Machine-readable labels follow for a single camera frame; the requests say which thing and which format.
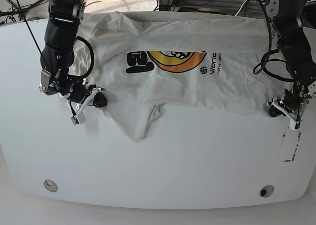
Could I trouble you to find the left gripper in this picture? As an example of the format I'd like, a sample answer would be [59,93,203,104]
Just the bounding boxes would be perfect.
[267,88,309,121]

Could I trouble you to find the table grommet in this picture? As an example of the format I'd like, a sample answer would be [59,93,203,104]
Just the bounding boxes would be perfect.
[259,185,275,198]
[43,180,58,192]

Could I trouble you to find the left table grommet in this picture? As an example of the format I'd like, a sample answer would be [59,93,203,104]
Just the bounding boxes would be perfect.
[43,180,58,192]

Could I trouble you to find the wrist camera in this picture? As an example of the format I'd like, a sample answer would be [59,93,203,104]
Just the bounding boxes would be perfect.
[71,112,86,125]
[288,119,301,131]

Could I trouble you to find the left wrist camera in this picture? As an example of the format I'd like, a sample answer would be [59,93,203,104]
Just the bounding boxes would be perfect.
[288,119,301,131]

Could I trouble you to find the right table grommet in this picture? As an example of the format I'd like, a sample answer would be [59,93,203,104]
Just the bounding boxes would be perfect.
[259,185,275,198]

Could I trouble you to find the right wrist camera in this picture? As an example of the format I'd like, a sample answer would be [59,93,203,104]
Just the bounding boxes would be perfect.
[71,112,86,125]

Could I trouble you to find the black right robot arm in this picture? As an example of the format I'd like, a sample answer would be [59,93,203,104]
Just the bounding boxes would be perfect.
[40,0,107,108]

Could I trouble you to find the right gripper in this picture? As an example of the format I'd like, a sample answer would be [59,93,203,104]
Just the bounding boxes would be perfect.
[64,83,107,110]

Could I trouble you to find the white printed T-shirt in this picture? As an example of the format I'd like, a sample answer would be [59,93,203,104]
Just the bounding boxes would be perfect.
[78,12,286,141]

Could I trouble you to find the red tape rectangle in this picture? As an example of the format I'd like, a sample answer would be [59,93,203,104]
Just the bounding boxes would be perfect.
[279,129,301,162]

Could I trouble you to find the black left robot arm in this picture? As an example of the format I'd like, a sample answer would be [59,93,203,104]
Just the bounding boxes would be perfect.
[261,0,316,122]

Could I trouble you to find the yellow cable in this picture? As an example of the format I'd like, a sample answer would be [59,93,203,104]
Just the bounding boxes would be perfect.
[85,0,124,7]

